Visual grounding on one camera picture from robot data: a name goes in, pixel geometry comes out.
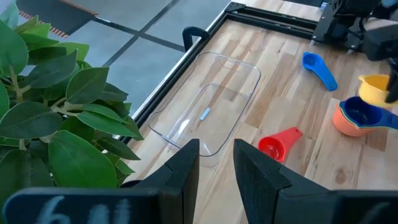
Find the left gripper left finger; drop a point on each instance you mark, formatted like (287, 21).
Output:
(182, 186)

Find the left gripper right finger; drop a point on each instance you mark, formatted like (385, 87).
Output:
(261, 193)

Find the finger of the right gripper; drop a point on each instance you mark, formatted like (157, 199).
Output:
(393, 84)

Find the yellow measuring cup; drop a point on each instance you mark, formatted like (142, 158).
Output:
(371, 90)

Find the purple measuring cup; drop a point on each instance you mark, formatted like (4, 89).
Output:
(360, 113)

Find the red measuring cup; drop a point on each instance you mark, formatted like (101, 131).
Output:
(281, 143)

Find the green measuring cup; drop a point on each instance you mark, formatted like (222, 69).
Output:
(340, 112)

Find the orange measuring cup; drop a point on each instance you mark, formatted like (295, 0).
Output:
(345, 126)

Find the blue measuring cup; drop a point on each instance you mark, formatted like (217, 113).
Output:
(323, 74)

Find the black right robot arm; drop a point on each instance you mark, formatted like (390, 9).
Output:
(339, 25)

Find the clear plastic basket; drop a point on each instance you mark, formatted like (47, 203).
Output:
(217, 118)

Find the green plant in black pot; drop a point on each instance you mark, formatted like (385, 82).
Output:
(77, 161)

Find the black table clamp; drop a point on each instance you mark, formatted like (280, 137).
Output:
(188, 34)

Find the black hazard-striped floor mat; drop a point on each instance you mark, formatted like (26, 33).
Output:
(62, 15)

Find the black aluminium table frame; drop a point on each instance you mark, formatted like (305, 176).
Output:
(264, 17)

